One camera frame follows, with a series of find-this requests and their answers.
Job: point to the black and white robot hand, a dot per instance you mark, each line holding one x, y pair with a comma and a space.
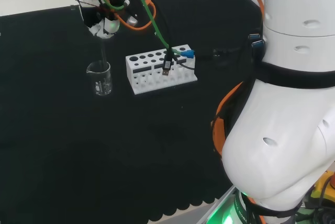
91, 12

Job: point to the clear glass rod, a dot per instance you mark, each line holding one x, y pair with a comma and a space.
104, 51

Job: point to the clear glass beaker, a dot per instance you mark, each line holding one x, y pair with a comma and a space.
100, 82

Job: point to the white test tube rack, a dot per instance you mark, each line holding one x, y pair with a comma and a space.
146, 77

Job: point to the clear cloth clip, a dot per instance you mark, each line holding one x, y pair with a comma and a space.
73, 7

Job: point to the black bench cloth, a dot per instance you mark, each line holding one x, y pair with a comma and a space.
78, 143

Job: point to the yellow stop button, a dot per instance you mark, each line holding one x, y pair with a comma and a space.
325, 184

